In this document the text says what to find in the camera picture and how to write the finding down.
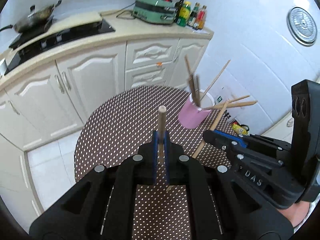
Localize red label sauce bottle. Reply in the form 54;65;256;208
193;5;207;30

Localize round steel steamer plate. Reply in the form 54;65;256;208
286;7;317;47

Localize person right hand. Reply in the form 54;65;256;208
278;201;310;227

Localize white rice bag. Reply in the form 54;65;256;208
214;87;238;123

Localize black power cable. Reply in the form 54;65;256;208
100;2;137;20

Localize lower cream base cabinets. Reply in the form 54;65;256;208
1;38;209;229

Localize green yellow oil bottle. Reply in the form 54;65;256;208
176;1;191;27

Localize pink paper cup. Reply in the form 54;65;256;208
178;94;215;129

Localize white mug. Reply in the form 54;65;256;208
0;59;7;76

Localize green electric multicooker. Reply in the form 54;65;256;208
131;0;177;25

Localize steel wok with lid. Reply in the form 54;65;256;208
1;0;62;33

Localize dark soy sauce bottle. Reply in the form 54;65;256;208
187;2;200;27

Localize brown polka dot tablecloth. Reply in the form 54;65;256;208
74;86;229;239

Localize dark olive oil bottle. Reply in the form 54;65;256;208
174;0;184;23

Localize yellow plastic bag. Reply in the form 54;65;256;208
232;123;248;135

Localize black gas cooktop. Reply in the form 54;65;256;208
4;19;116;74

